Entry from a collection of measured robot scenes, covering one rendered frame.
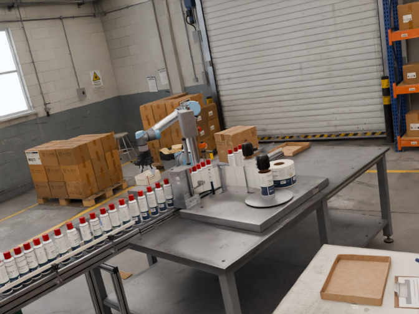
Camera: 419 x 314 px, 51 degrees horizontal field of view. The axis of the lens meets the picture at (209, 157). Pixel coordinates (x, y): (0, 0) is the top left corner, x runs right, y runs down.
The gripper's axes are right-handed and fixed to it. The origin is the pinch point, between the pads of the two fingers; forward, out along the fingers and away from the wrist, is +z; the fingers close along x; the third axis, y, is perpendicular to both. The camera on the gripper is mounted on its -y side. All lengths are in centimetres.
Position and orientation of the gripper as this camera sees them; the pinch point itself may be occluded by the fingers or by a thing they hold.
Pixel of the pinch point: (147, 176)
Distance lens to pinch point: 352.5
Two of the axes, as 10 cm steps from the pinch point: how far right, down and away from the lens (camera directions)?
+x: -8.2, 0.2, 5.8
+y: 5.5, -2.9, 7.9
